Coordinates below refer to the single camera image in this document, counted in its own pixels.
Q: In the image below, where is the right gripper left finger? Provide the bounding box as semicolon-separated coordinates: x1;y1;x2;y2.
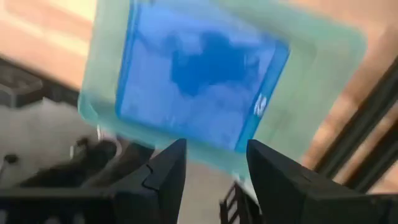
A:
0;138;187;224

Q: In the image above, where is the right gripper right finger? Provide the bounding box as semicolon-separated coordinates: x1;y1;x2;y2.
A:
246;139;398;224

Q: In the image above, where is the blue plastic case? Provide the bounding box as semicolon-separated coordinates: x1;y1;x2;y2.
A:
114;0;290;154

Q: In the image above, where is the teal plastic bin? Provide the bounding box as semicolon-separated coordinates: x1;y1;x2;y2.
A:
77;0;369;184

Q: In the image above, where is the black slotted bracket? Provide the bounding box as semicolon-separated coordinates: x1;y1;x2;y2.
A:
219;182;261;224

